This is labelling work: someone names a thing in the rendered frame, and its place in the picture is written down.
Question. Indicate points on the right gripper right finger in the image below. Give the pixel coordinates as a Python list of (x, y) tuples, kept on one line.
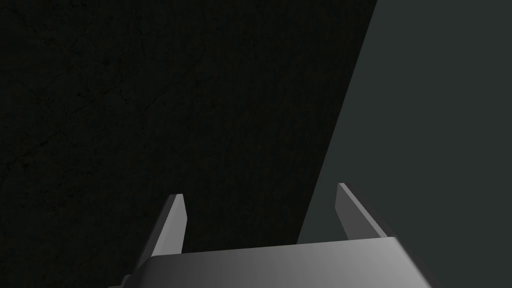
[(356, 220)]

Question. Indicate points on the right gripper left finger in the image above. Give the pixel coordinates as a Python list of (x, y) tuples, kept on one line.
[(170, 232)]

